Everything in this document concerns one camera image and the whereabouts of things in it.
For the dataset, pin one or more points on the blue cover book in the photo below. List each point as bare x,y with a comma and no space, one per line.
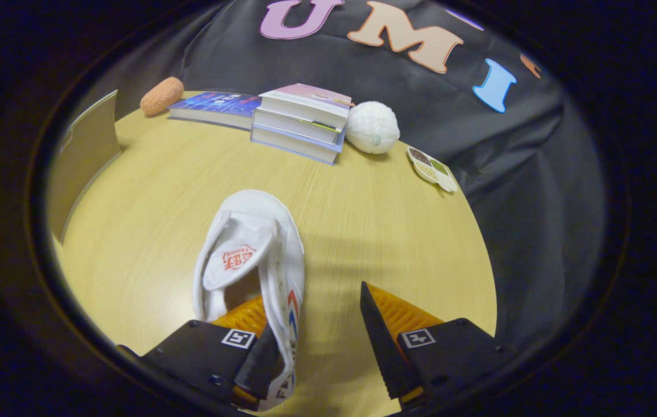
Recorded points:
218,107

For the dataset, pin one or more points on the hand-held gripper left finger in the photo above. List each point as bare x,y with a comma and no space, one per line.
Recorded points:
201,353

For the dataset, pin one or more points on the white knitted ball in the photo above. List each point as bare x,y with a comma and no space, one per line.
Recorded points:
372,127

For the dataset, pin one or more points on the pink cover book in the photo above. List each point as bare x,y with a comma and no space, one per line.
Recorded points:
305,101

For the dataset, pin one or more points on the orange knitted ball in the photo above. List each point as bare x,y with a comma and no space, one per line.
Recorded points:
161,97

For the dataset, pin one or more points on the white canvas shoe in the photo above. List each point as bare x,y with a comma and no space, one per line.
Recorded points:
259,231

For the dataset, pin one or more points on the white thick book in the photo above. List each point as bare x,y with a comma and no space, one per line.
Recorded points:
293,126

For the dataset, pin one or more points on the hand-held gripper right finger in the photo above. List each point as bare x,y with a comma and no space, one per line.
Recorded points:
383,347

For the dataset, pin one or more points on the beige fabric storage box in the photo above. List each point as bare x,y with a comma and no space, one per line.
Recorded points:
88,145

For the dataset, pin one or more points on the small white sectioned tray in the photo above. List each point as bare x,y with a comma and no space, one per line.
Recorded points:
431,168

